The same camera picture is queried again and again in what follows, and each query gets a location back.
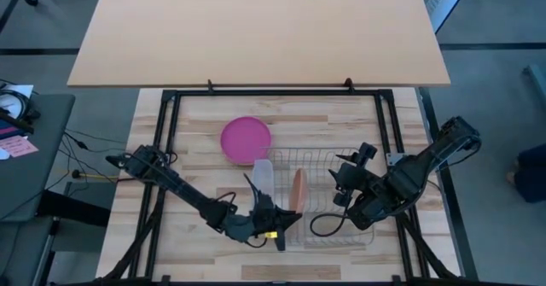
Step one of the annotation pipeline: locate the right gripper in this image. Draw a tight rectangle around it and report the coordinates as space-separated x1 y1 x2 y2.
327 161 402 231

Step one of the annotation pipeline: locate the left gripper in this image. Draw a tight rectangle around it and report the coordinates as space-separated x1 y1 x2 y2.
212 202 303 253

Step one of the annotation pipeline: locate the grey wire dish rack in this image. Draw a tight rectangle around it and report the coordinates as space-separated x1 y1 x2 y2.
251 146 377 249

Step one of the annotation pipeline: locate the orange round plate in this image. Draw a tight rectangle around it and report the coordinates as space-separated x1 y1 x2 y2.
288 167 309 215

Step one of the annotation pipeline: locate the magenta round plate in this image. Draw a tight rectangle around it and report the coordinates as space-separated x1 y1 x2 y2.
219 115 273 166

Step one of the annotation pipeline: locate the translucent white cutlery holder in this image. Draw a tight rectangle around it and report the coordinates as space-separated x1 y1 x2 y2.
250 158 276 198

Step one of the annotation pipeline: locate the large wooden desk top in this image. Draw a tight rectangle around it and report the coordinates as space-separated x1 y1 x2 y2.
67 0 452 88

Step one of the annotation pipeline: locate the person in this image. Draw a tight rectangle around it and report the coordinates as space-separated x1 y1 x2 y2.
506 143 546 205

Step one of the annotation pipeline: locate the white perforated computer case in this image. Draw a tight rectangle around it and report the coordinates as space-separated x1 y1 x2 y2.
426 0 475 34

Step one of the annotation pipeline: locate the grey metal desk leg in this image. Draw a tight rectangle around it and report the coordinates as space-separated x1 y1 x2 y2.
523 62 546 102

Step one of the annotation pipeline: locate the grey side table leg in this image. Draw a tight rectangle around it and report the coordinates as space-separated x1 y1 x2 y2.
32 216 61 286

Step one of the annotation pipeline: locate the grey side table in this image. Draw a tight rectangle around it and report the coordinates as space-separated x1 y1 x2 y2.
0 92 77 224

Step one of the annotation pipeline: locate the pink sticky note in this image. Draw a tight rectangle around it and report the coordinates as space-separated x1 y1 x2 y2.
0 134 40 159

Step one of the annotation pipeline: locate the dark purple notebook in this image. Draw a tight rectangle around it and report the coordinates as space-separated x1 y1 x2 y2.
0 125 20 141

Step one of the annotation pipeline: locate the white paper sheet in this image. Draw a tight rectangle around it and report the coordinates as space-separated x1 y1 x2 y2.
0 84 35 120

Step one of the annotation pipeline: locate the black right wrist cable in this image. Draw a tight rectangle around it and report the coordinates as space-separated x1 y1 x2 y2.
310 210 351 238

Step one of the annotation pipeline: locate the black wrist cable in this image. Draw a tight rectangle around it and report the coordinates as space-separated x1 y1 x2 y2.
212 190 237 207
310 210 351 238

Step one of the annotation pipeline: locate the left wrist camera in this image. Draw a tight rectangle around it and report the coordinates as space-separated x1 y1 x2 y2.
251 190 276 214

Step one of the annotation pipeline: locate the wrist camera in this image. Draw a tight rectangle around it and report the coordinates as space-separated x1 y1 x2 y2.
251 190 276 214
357 142 379 164

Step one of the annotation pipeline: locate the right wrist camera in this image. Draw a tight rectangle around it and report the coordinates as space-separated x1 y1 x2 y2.
357 142 379 164

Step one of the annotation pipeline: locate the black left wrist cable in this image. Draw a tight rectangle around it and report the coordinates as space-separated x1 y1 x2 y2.
212 190 237 207

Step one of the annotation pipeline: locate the black aluminium frame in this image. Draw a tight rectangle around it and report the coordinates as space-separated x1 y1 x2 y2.
96 88 462 286

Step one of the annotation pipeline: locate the black table side rail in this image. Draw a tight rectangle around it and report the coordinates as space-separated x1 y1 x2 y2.
419 86 479 282

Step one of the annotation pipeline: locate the yellow-handled tool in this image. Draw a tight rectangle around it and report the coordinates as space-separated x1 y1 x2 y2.
71 170 119 181

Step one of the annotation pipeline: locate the black floor cable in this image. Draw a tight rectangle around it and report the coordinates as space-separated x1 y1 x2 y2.
59 126 129 180

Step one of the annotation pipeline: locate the black coiled cable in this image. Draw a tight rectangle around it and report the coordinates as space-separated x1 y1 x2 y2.
0 88 43 134

